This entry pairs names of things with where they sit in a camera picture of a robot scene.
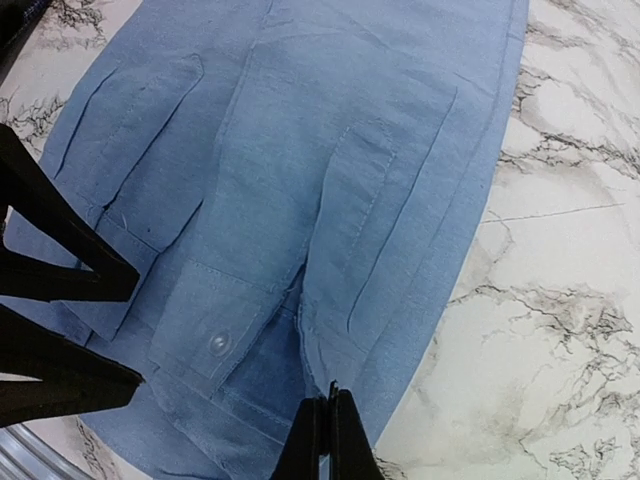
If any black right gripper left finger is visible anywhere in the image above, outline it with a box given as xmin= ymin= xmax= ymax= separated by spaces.
xmin=270 ymin=397 xmax=330 ymax=480

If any light blue long sleeve shirt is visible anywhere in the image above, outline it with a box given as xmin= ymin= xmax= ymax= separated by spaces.
xmin=19 ymin=1 xmax=528 ymax=479

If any aluminium front frame rail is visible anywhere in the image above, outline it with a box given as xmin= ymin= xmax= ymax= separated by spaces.
xmin=1 ymin=429 xmax=60 ymax=480

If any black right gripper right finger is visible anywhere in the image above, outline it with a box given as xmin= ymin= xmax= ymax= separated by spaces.
xmin=328 ymin=381 xmax=384 ymax=480

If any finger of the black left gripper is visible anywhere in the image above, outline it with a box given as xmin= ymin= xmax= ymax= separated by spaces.
xmin=1 ymin=124 xmax=140 ymax=302
xmin=1 ymin=306 xmax=144 ymax=428

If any navy checked folded shirt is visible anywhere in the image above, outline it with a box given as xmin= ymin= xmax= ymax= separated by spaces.
xmin=1 ymin=0 xmax=52 ymax=55

